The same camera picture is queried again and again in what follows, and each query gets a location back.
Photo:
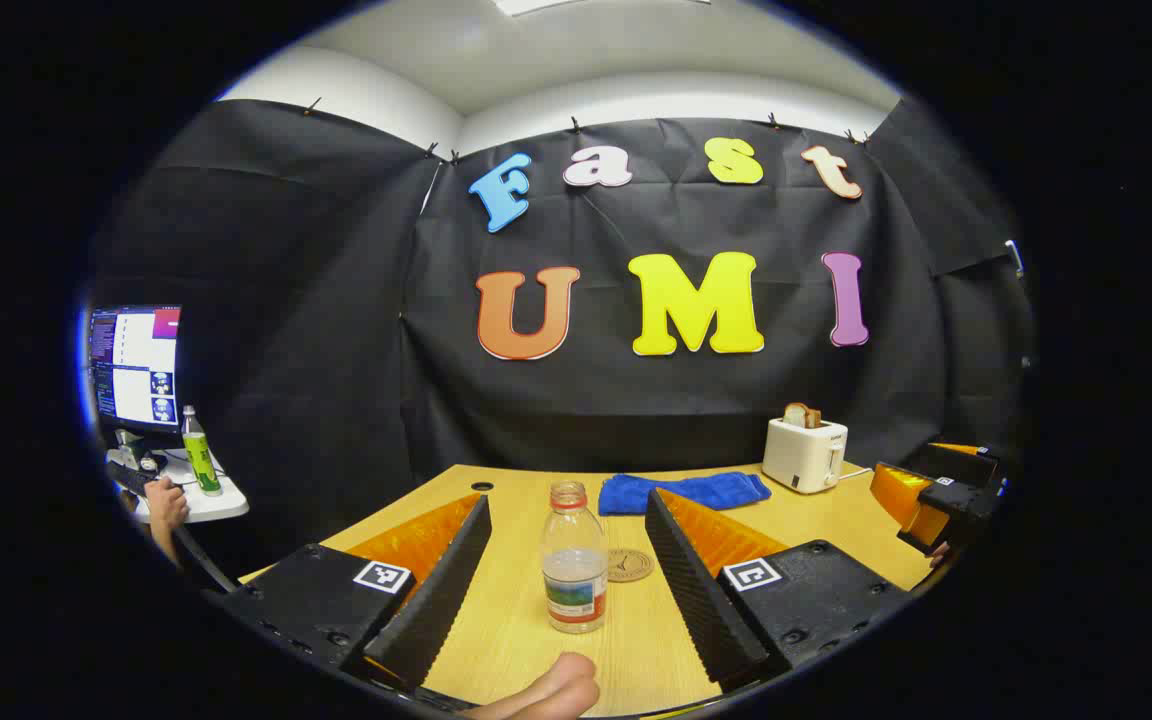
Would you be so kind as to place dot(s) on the white side table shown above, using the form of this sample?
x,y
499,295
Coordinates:
x,y
221,505

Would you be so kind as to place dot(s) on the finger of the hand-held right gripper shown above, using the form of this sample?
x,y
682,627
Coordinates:
x,y
901,500
966,465

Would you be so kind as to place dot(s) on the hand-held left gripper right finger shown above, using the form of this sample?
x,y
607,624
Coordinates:
x,y
701,600

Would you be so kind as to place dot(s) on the black keyboard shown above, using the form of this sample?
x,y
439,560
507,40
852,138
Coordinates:
x,y
126,478

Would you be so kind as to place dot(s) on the round cork coaster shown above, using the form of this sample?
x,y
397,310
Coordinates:
x,y
634,566

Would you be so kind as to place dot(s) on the black backdrop cloth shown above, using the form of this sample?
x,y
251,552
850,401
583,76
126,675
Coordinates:
x,y
336,350

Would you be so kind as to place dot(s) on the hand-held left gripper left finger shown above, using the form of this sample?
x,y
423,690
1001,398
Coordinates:
x,y
436,600

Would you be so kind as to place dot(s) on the clear plastic water bottle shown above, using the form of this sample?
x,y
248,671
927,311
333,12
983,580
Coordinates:
x,y
574,590

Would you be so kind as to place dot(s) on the blue towel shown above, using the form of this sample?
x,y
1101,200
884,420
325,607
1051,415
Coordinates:
x,y
696,492

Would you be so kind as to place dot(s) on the bread slice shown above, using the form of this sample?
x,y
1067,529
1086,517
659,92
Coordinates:
x,y
798,414

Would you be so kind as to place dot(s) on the white toaster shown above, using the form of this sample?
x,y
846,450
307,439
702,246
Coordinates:
x,y
801,455

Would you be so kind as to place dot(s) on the computer monitor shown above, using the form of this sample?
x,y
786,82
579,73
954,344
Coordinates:
x,y
136,370

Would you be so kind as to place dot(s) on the green drink bottle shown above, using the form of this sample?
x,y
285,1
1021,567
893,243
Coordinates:
x,y
202,465

